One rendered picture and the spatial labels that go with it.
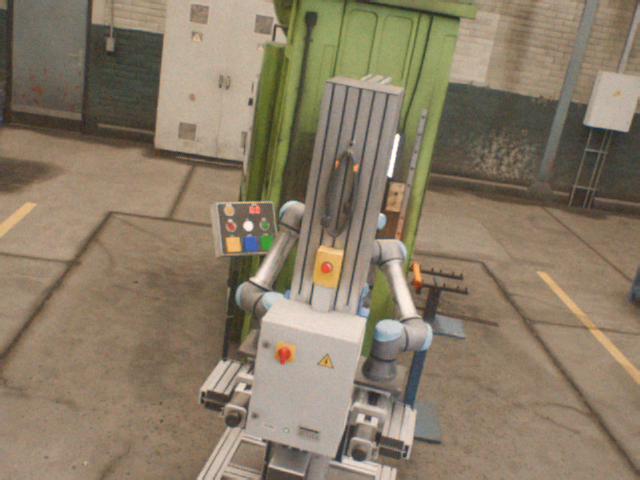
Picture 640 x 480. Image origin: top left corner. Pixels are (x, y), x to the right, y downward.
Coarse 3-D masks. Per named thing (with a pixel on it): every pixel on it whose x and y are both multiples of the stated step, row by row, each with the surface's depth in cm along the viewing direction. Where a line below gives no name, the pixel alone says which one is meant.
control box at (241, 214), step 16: (224, 208) 362; (240, 208) 367; (272, 208) 377; (224, 224) 360; (240, 224) 365; (256, 224) 370; (272, 224) 376; (224, 240) 359; (240, 240) 364; (224, 256) 361
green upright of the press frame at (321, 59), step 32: (320, 0) 360; (288, 32) 401; (320, 32) 366; (288, 64) 407; (320, 64) 372; (288, 96) 376; (320, 96) 378; (288, 128) 382; (288, 192) 395; (256, 256) 447; (288, 288) 416
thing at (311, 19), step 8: (312, 16) 360; (312, 24) 362; (312, 40) 367; (304, 56) 368; (304, 64) 369; (304, 72) 370; (304, 80) 372; (296, 88) 375; (304, 88) 375; (296, 104) 376; (296, 112) 377; (296, 120) 379; (296, 128) 381; (288, 160) 386; (288, 168) 388; (288, 176) 389; (280, 208) 396; (272, 288) 412
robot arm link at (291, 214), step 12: (288, 204) 310; (300, 204) 309; (288, 216) 306; (300, 216) 303; (288, 228) 305; (276, 240) 307; (288, 240) 306; (276, 252) 306; (288, 252) 309; (264, 264) 306; (276, 264) 306; (264, 276) 305; (276, 276) 308; (240, 288) 307; (252, 288) 303; (264, 288) 303; (240, 300) 305; (252, 300) 301; (252, 312) 302
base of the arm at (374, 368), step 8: (368, 360) 294; (376, 360) 291; (384, 360) 290; (392, 360) 291; (368, 368) 294; (376, 368) 291; (384, 368) 290; (392, 368) 292; (368, 376) 293; (376, 376) 291; (384, 376) 291; (392, 376) 292
